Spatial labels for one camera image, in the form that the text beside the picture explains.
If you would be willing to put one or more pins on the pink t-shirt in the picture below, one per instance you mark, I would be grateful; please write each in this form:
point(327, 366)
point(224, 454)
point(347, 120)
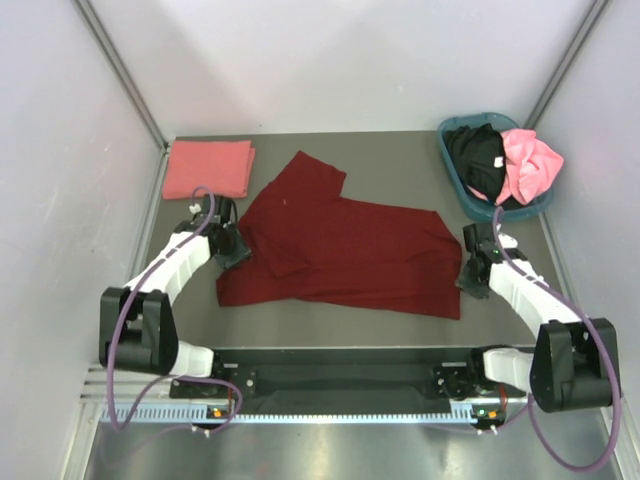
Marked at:
point(531, 166)

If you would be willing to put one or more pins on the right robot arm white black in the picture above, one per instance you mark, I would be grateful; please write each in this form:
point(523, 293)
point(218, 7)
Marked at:
point(574, 358)

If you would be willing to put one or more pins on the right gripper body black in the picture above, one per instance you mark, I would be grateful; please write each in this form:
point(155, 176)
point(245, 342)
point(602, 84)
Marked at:
point(473, 285)

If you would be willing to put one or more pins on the grey slotted cable duct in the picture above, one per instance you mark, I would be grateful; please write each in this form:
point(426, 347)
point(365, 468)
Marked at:
point(454, 414)

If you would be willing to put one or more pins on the dark red t-shirt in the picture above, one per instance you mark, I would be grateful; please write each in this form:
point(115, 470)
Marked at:
point(310, 243)

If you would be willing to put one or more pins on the folded coral red t-shirt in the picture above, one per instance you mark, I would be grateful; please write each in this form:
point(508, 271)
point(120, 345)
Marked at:
point(223, 167)

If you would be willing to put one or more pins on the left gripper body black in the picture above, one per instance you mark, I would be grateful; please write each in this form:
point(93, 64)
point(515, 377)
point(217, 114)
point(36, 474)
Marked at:
point(235, 248)

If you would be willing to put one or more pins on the black t-shirt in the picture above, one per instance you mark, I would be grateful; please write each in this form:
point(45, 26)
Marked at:
point(478, 157)

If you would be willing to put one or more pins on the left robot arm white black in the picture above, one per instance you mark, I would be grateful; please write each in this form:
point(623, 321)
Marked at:
point(137, 326)

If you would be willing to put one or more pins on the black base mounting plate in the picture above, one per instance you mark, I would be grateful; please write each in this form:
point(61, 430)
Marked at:
point(351, 380)

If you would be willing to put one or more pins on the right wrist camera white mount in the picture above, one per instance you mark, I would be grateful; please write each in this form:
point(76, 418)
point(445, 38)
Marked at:
point(507, 241)

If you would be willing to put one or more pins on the teal plastic basket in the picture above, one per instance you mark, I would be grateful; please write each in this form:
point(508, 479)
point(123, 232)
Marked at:
point(476, 208)

